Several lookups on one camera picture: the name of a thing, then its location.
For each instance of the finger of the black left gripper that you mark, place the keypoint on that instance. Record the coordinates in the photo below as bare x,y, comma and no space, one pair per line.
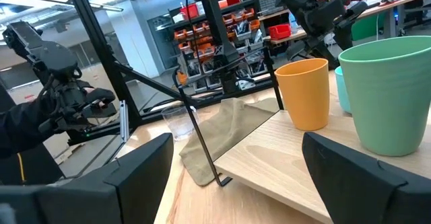
348,25
316,50

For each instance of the turquoise mug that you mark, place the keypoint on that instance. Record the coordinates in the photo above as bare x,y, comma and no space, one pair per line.
341,93

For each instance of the person's forearm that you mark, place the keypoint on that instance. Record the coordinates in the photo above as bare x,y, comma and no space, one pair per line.
20,130

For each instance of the silver aluminium bracket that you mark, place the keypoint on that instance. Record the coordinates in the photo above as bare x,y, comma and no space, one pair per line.
124,123

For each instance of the clear glass mug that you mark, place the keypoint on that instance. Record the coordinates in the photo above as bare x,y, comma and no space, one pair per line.
180,126

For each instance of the storage rack with orange bins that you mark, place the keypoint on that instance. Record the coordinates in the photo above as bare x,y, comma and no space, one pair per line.
188,35

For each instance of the person's hand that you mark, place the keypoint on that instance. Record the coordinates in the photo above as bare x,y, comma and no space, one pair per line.
90,90

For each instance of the black aluminium table frame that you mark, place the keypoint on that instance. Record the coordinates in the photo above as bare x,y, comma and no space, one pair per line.
103,49

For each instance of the orange plastic cup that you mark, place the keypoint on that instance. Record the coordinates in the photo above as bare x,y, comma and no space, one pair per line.
303,96

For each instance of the beige cloth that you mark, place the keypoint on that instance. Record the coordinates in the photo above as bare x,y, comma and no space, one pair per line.
222,130

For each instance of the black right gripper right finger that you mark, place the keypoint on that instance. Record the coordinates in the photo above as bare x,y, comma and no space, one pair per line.
353,183

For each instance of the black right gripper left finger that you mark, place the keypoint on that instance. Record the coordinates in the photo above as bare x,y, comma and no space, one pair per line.
144,177

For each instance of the red plastic bin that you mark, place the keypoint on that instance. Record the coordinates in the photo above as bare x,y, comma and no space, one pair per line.
279,31

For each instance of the wooden workbench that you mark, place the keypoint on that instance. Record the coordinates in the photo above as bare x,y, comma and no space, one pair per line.
404,0

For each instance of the green ribbed plastic cup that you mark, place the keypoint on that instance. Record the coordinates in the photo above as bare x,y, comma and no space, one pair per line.
387,99

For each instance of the wooden shelf with black frame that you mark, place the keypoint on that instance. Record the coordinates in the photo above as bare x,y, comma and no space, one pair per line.
269,150

